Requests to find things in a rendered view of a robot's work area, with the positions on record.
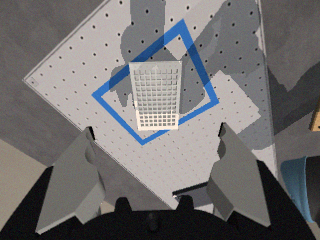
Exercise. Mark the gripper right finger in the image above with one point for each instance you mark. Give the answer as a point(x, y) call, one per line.
point(245, 194)

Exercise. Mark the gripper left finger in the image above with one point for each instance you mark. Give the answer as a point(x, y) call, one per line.
point(66, 195)

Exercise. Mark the blue tape outline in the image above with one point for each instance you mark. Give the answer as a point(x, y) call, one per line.
point(179, 28)

